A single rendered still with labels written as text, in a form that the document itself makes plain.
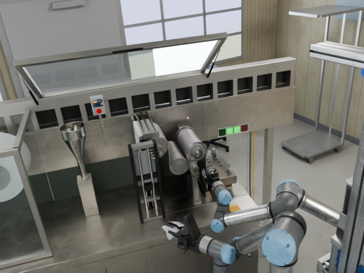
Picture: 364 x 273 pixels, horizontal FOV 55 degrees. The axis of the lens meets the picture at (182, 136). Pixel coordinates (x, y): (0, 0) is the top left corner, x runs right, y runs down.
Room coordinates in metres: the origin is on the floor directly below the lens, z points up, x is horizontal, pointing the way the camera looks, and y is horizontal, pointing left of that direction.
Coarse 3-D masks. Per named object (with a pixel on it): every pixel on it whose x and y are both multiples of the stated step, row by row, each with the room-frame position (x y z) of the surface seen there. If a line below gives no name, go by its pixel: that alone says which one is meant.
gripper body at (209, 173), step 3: (207, 171) 1.87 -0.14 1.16; (210, 171) 1.87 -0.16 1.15; (213, 171) 1.87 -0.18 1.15; (207, 174) 1.83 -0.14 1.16; (210, 174) 1.84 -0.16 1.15; (213, 174) 1.82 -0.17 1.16; (216, 174) 1.82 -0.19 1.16; (207, 177) 1.83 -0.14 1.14; (210, 177) 1.83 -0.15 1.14; (213, 177) 1.82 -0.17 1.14; (216, 177) 1.79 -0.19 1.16; (207, 180) 1.84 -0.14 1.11; (210, 180) 1.83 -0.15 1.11; (213, 180) 1.78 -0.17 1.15; (216, 180) 1.80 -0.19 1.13; (219, 180) 1.78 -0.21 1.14; (207, 183) 1.84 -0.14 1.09; (210, 183) 1.83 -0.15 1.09
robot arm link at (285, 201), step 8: (280, 200) 1.45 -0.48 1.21; (288, 200) 1.44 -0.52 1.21; (296, 200) 1.46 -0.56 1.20; (256, 208) 1.49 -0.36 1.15; (264, 208) 1.46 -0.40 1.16; (272, 208) 1.43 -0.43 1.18; (280, 208) 1.42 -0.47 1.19; (288, 208) 1.42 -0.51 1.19; (296, 208) 1.44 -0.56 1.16; (216, 216) 1.57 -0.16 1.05; (224, 216) 1.54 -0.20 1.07; (232, 216) 1.51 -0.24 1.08; (240, 216) 1.49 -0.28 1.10; (248, 216) 1.47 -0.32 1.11; (256, 216) 1.46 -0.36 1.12; (264, 216) 1.44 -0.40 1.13; (272, 216) 1.42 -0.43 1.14; (216, 224) 1.51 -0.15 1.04; (224, 224) 1.51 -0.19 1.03; (232, 224) 1.50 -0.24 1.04
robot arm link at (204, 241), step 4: (204, 236) 1.19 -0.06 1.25; (208, 236) 1.20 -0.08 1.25; (200, 240) 1.18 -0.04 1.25; (204, 240) 1.17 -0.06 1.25; (208, 240) 1.16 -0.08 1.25; (200, 244) 1.16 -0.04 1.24; (204, 244) 1.15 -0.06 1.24; (200, 248) 1.15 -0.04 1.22; (204, 248) 1.14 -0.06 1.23; (204, 252) 1.14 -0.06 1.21
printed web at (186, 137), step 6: (156, 126) 2.08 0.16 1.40; (180, 132) 2.17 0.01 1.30; (186, 132) 2.14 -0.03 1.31; (192, 132) 2.15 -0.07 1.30; (162, 138) 1.92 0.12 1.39; (180, 138) 2.12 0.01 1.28; (186, 138) 2.06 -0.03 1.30; (192, 138) 2.04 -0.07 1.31; (198, 138) 2.08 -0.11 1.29; (168, 144) 1.92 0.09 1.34; (180, 144) 2.11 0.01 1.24; (186, 144) 2.01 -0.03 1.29; (144, 150) 1.93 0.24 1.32; (168, 150) 1.92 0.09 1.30; (168, 156) 1.93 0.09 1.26; (168, 162) 1.94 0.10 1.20; (150, 192) 1.93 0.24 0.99
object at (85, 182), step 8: (72, 144) 1.84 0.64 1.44; (80, 144) 1.86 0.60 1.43; (72, 152) 1.87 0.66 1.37; (80, 152) 1.87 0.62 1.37; (80, 160) 1.88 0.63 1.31; (80, 168) 1.88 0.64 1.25; (80, 176) 1.92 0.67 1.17; (88, 176) 1.91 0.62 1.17; (80, 184) 1.85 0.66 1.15; (88, 184) 1.86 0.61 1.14; (80, 192) 1.85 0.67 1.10; (88, 192) 1.86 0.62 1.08; (88, 200) 1.86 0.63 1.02; (96, 200) 1.88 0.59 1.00; (88, 208) 1.85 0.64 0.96; (96, 208) 1.86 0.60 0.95; (88, 216) 1.85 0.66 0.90
